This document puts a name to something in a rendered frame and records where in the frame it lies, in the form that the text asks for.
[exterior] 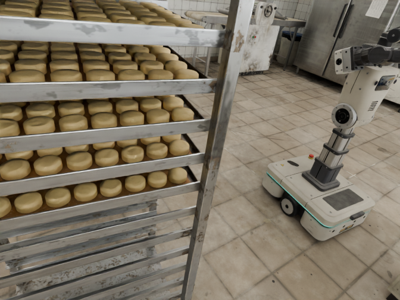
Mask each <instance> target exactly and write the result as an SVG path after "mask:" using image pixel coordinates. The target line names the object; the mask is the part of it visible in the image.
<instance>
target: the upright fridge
mask: <svg viewBox="0 0 400 300"><path fill-rule="evenodd" d="M372 1H373V0H313V2H312V6H311V9H310V13H309V15H308V18H307V22H306V25H305V28H304V31H303V34H302V37H301V41H300V43H299V46H298V50H297V53H296V56H295V59H294V62H293V64H292V66H294V67H297V70H296V73H295V74H298V72H299V69H302V70H305V71H308V72H310V73H312V74H316V75H318V76H320V77H323V78H325V79H328V80H331V81H333V82H336V83H338V84H341V85H344V84H345V81H346V79H347V78H345V76H346V75H347V76H348V74H349V73H346V74H336V72H335V51H338V50H341V49H345V48H349V47H351V46H362V44H364V43H373V44H377V43H378V41H379V39H380V36H381V34H382V33H383V32H387V31H389V30H392V29H394V28H397V27H400V0H388V2H387V4H386V6H385V8H384V10H383V12H382V14H381V16H380V17H379V18H375V17H370V16H366V13H367V11H368V9H369V7H370V5H371V3H372Z"/></svg>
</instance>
